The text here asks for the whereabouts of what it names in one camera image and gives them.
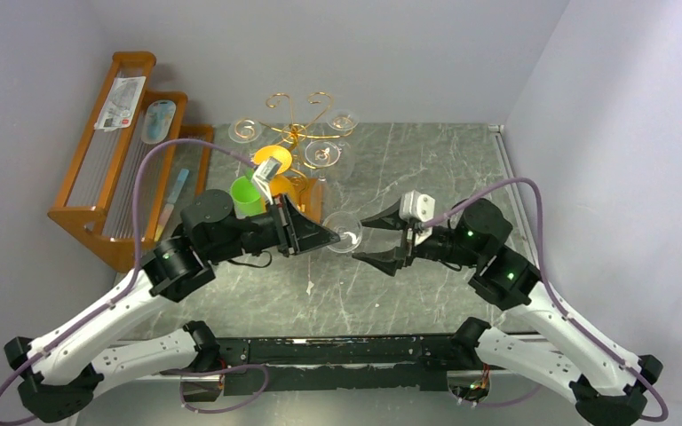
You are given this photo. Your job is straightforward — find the clear wine glass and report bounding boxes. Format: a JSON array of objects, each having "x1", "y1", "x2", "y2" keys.
[
  {"x1": 304, "y1": 139, "x2": 341, "y2": 184},
  {"x1": 227, "y1": 117, "x2": 265, "y2": 148},
  {"x1": 327, "y1": 109, "x2": 360, "y2": 143}
]

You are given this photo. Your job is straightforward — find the gold wire glass rack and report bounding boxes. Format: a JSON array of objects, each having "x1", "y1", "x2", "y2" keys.
[{"x1": 259, "y1": 91, "x2": 334, "y2": 195}]

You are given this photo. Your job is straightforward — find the blue packaged item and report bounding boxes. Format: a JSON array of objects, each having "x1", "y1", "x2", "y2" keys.
[{"x1": 141, "y1": 99, "x2": 177, "y2": 145}]

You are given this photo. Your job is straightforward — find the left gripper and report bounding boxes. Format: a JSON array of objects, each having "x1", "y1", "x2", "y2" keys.
[{"x1": 210, "y1": 194, "x2": 342, "y2": 264}]

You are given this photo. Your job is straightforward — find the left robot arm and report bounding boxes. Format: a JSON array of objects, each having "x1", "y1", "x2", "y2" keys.
[{"x1": 4, "y1": 190, "x2": 340, "y2": 423}]

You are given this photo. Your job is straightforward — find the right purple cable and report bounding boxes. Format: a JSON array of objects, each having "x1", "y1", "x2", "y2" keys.
[{"x1": 423, "y1": 177, "x2": 670, "y2": 423}]

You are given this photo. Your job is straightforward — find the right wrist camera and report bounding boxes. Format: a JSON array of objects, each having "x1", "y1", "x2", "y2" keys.
[{"x1": 400, "y1": 190, "x2": 435, "y2": 246}]

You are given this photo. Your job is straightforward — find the blue pink toothbrush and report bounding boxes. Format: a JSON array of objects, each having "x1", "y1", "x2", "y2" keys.
[{"x1": 154, "y1": 169, "x2": 190, "y2": 241}]

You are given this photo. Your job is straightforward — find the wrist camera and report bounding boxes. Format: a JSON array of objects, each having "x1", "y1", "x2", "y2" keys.
[
  {"x1": 250, "y1": 156, "x2": 282, "y2": 205},
  {"x1": 400, "y1": 190, "x2": 435, "y2": 246}
]

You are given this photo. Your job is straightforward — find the white packaged item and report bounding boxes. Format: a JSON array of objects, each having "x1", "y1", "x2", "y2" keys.
[{"x1": 93, "y1": 76, "x2": 147, "y2": 132}]

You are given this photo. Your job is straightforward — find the small clear glass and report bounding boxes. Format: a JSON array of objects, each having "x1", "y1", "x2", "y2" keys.
[{"x1": 323, "y1": 211, "x2": 362, "y2": 254}]

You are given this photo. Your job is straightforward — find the green plastic goblet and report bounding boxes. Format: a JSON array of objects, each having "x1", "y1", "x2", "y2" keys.
[{"x1": 229, "y1": 169, "x2": 266, "y2": 217}]

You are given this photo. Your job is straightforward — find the orange plastic goblet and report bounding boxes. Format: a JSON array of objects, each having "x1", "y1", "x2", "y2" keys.
[{"x1": 250, "y1": 145, "x2": 298, "y2": 204}]

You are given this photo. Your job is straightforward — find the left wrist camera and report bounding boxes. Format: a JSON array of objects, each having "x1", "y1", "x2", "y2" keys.
[{"x1": 250, "y1": 156, "x2": 282, "y2": 205}]

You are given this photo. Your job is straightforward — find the orange wooden shelf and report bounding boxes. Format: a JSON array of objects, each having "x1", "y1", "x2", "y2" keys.
[{"x1": 48, "y1": 51, "x2": 214, "y2": 272}]

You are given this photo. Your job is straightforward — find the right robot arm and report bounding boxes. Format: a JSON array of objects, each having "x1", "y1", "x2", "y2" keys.
[{"x1": 354, "y1": 193, "x2": 662, "y2": 425}]

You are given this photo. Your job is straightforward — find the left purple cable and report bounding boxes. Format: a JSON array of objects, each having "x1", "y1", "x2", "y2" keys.
[{"x1": 0, "y1": 138, "x2": 257, "y2": 426}]

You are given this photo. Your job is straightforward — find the wooden rack base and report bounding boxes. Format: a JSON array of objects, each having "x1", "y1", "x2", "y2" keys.
[{"x1": 299, "y1": 177, "x2": 326, "y2": 223}]

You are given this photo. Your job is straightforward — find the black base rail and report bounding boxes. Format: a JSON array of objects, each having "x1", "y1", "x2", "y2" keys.
[{"x1": 182, "y1": 318, "x2": 489, "y2": 396}]

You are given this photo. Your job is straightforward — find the purple cable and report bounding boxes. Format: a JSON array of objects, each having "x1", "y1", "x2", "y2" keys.
[
  {"x1": 0, "y1": 138, "x2": 257, "y2": 426},
  {"x1": 423, "y1": 177, "x2": 670, "y2": 423}
]

